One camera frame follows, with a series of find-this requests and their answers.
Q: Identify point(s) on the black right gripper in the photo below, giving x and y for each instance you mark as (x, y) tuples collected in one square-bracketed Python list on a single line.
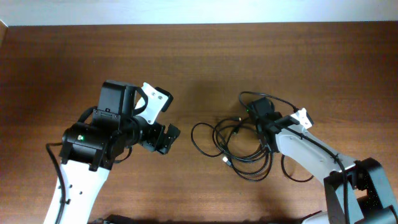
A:
[(265, 125)]

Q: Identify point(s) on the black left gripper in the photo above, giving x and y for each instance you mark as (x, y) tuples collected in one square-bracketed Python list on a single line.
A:
[(158, 137)]

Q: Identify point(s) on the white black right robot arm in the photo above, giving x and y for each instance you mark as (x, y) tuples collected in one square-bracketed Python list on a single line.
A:
[(356, 191)]

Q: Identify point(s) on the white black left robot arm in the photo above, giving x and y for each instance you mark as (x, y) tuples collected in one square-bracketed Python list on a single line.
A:
[(124, 116)]

